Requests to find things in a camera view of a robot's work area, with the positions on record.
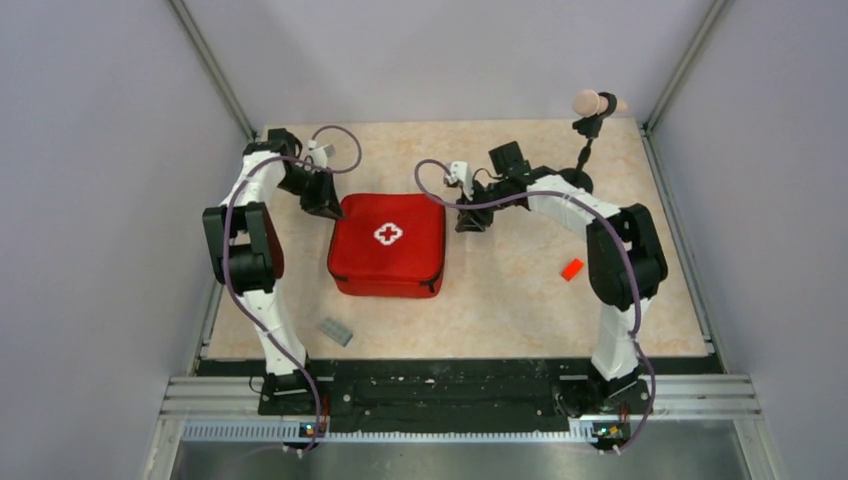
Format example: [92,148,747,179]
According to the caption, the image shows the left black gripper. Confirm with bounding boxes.
[278,165,346,221]

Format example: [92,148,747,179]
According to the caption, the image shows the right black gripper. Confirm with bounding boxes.
[457,178,512,233]

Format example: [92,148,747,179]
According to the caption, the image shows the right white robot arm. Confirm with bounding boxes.
[445,142,668,412]

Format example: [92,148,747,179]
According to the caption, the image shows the grey blue pill blister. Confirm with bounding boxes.
[319,318,354,348]

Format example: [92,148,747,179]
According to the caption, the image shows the red black medicine kit bag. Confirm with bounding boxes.
[327,193,447,299]

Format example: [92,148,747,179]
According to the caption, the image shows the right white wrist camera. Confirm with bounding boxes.
[444,161,474,200]

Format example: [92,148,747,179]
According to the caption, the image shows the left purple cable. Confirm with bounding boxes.
[221,125,364,455]

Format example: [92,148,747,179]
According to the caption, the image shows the black microphone stand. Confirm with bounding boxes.
[559,89,629,193]

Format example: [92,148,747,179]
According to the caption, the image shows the orange red block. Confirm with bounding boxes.
[560,258,585,282]

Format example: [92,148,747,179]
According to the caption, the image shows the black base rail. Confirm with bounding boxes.
[258,358,652,434]

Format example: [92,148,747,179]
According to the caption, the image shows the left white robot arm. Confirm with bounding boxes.
[202,129,344,378]

